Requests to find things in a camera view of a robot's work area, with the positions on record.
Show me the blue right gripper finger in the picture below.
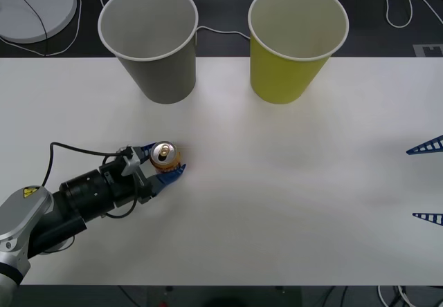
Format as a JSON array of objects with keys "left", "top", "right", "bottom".
[
  {"left": 406, "top": 134, "right": 443, "bottom": 156},
  {"left": 412, "top": 212, "right": 443, "bottom": 226}
]

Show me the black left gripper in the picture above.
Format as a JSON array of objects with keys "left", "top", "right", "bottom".
[{"left": 100, "top": 142, "right": 188, "bottom": 210}]

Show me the orange drink can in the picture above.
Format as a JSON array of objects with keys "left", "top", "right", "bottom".
[{"left": 149, "top": 141, "right": 183, "bottom": 175}]

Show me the grey plastic bin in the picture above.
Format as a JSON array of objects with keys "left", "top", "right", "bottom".
[{"left": 97, "top": 0, "right": 199, "bottom": 105}]

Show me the grey marker plate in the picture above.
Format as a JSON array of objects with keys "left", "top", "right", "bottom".
[{"left": 413, "top": 43, "right": 443, "bottom": 58}]

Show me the yellow-green plastic bin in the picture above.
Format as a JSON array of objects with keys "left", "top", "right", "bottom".
[{"left": 247, "top": 0, "right": 350, "bottom": 105}]

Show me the round white disc base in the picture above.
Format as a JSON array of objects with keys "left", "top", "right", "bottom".
[{"left": 0, "top": 0, "right": 78, "bottom": 44}]

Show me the white cable bundle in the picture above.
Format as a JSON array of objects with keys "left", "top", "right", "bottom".
[{"left": 377, "top": 285, "right": 418, "bottom": 307}]

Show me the white wavy cable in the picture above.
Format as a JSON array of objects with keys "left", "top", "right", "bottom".
[{"left": 378, "top": 0, "right": 443, "bottom": 29}]

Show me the white power strip cable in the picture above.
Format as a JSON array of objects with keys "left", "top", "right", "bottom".
[{"left": 90, "top": 0, "right": 251, "bottom": 41}]

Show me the thin white looped cable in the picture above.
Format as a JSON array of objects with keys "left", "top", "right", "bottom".
[{"left": 0, "top": 0, "right": 83, "bottom": 57}]

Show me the thin black cable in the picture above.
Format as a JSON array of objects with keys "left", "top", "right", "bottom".
[{"left": 6, "top": 0, "right": 49, "bottom": 57}]

